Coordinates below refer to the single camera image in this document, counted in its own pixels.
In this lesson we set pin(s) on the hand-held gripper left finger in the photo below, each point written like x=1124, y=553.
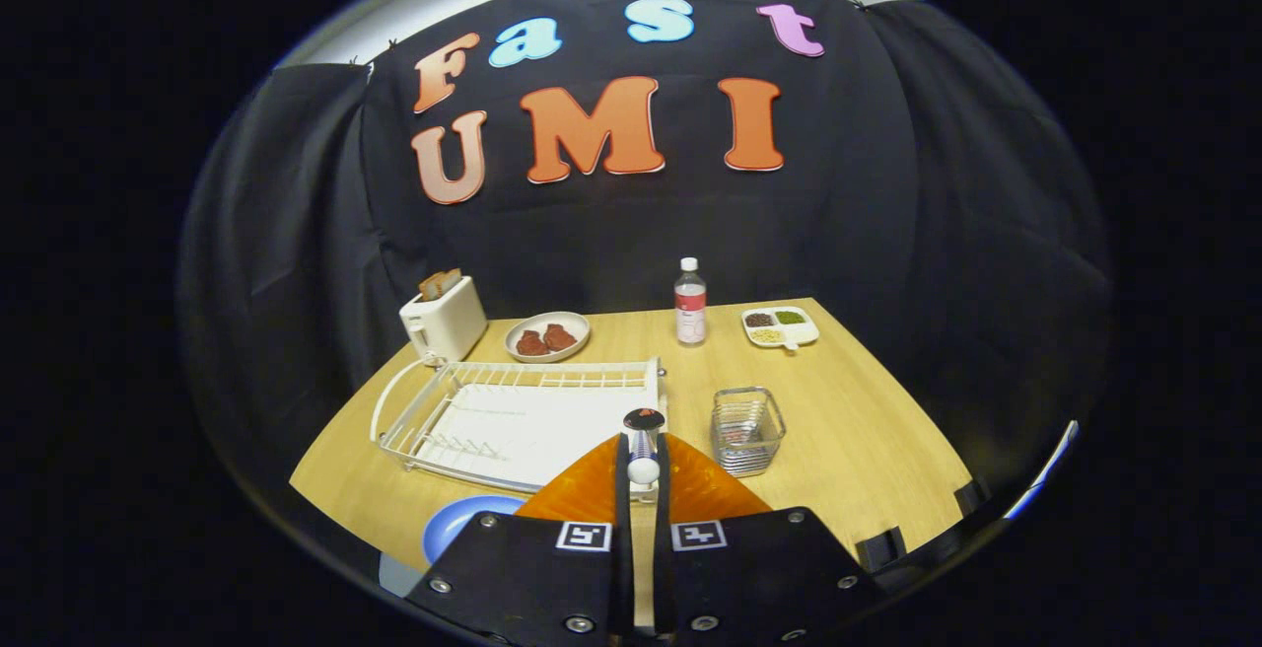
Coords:
x=523, y=578

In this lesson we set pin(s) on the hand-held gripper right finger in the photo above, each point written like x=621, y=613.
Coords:
x=759, y=578

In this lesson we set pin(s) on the blue plate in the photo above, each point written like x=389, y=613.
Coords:
x=458, y=524

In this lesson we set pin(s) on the white divided bean dish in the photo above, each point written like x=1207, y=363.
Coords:
x=801, y=333

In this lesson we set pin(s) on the beige round plate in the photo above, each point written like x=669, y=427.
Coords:
x=574, y=323

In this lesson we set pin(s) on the black table clamp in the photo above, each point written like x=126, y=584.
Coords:
x=972, y=496
x=880, y=548

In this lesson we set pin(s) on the red-brown meat piece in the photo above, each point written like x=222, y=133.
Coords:
x=531, y=343
x=560, y=336

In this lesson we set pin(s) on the white toaster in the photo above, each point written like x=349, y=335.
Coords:
x=449, y=323

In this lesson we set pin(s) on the clear plastic water bottle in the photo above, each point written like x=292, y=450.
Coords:
x=690, y=312

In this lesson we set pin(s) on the brown toast slices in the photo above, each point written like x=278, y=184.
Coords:
x=440, y=283

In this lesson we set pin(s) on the black backdrop cloth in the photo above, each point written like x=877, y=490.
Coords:
x=937, y=213

